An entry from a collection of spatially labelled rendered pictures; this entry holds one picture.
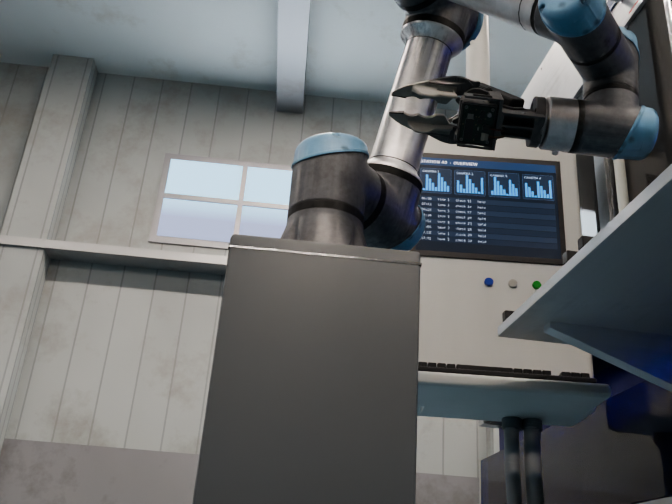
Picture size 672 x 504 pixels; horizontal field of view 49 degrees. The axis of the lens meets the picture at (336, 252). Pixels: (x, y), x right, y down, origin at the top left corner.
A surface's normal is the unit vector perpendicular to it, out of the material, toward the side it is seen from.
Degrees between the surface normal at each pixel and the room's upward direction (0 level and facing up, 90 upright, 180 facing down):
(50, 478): 90
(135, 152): 90
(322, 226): 72
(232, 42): 180
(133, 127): 90
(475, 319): 90
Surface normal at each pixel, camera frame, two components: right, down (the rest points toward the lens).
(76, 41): -0.07, 0.91
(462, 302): 0.01, -0.42
